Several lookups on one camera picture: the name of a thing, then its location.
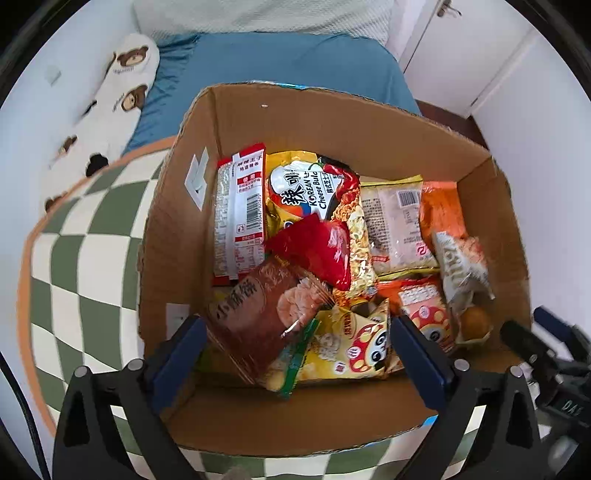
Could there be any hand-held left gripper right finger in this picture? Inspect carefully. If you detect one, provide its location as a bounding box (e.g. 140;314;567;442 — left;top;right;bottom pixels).
390;315;555;480

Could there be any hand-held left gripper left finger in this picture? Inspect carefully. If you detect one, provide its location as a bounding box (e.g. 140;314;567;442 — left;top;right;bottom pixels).
52;315;209;480

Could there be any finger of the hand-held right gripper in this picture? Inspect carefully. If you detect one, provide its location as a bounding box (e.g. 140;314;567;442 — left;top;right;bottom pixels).
500;320;560;385
533;306;591;366

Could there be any orange panda snack packet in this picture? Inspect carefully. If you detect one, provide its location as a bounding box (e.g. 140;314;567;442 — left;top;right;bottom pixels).
376;274;458;356

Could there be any yellow panda chip bag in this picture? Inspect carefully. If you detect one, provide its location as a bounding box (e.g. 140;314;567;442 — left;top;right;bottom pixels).
295;298;407;381

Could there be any brown cracker packet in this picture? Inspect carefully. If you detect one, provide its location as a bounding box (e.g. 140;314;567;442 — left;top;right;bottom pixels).
205;254;335;386

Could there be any red snack packet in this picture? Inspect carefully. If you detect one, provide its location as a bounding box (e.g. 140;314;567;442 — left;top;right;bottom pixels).
265;213;354;292

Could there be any red white spicy strip packet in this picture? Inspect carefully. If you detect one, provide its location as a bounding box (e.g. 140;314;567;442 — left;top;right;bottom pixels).
211;142;269;283

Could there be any cardboard box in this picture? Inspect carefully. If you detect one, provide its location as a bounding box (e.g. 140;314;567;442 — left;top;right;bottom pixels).
137;80;533;459

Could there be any clear pastry packet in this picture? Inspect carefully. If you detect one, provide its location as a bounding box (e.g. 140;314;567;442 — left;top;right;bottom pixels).
431;230;496;346

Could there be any green white checkered mat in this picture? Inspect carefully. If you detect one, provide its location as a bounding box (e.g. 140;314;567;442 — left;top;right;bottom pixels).
18;136;485;480

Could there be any white snack packet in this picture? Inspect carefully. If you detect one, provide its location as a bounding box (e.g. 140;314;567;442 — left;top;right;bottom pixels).
359;174;439;278

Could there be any yellow instant noodle packet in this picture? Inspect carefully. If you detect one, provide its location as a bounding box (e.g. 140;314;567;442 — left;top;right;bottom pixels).
264;150;380;310

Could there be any bear print pillow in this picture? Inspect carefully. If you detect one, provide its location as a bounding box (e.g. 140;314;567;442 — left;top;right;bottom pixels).
44;33;161;214

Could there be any blue bed sheet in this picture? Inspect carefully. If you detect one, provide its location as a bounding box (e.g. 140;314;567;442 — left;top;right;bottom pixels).
122;32;422;155

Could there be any white textured quilt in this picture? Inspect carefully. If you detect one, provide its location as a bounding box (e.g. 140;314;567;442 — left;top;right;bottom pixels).
133;0;393;44

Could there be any black cable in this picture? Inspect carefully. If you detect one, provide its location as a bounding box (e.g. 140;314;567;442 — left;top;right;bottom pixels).
0;355;51;480

